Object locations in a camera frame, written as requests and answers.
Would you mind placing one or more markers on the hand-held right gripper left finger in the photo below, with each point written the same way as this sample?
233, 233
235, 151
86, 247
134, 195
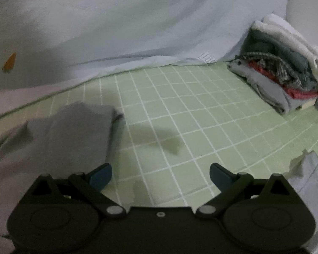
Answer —
100, 176

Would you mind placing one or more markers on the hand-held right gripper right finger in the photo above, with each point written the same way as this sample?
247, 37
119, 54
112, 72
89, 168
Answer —
221, 176

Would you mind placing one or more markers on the grey pants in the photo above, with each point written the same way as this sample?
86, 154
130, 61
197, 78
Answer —
69, 132

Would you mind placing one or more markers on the stack of folded clothes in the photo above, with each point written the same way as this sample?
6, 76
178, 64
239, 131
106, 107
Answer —
294, 37

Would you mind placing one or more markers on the green grid bed sheet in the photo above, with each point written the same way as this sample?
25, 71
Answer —
188, 111

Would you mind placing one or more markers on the grey blue garment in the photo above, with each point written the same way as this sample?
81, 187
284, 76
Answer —
312, 180

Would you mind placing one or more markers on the light grey folded garment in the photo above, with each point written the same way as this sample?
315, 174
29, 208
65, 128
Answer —
267, 87

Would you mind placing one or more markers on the red garment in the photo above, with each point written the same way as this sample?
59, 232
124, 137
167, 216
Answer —
302, 94

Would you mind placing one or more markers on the checked garment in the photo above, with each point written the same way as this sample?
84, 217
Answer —
270, 59

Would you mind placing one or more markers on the dark grey folded garment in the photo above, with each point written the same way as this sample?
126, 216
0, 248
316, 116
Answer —
270, 45

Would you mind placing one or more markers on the light blue printed blanket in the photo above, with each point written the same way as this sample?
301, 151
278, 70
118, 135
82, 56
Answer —
122, 18

